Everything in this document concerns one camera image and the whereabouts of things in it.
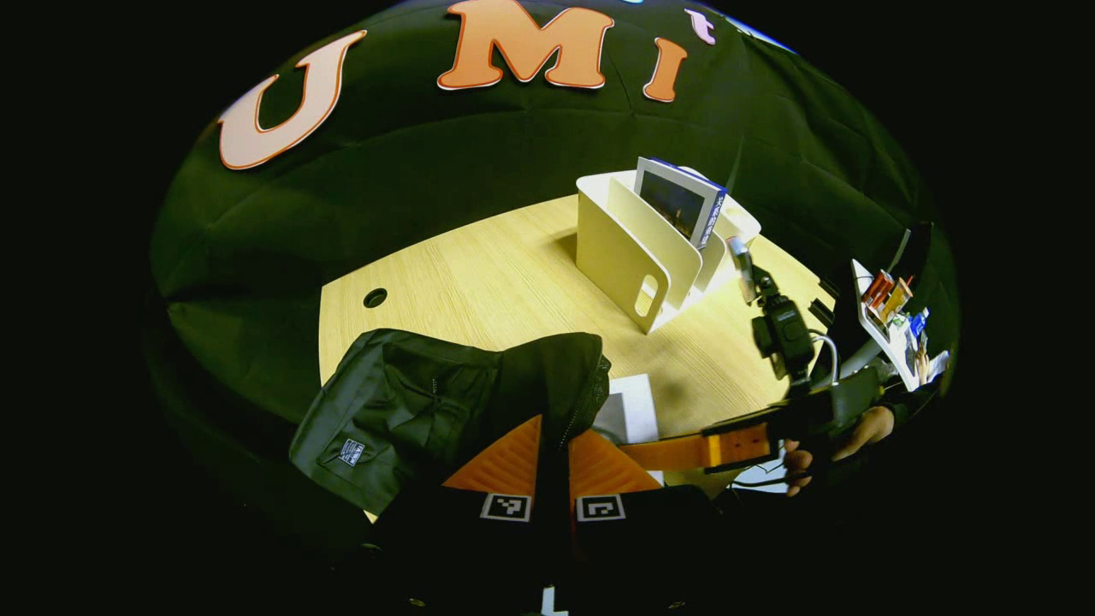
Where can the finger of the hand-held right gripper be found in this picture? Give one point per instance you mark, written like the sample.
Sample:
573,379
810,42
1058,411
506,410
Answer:
736,445

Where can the small blue item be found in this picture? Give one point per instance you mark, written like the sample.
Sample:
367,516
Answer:
920,322

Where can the blue spine book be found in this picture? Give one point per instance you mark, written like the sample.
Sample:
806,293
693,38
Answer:
676,201

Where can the portrait cover book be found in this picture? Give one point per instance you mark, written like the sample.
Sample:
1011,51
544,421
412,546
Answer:
633,406

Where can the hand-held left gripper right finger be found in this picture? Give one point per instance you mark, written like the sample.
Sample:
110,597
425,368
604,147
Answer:
633,547

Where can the black schoolbag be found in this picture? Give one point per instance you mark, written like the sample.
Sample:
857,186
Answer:
402,402

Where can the white bookshelf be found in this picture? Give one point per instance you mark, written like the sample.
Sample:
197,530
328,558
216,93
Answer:
616,257

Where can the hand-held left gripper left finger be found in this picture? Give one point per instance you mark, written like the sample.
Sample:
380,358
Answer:
479,539

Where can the red box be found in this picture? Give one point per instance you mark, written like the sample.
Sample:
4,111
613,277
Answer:
874,289

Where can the black table clamp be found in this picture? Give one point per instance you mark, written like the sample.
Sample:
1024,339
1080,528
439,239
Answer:
821,310

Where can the orange box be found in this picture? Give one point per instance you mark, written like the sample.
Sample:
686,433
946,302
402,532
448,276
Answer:
896,301

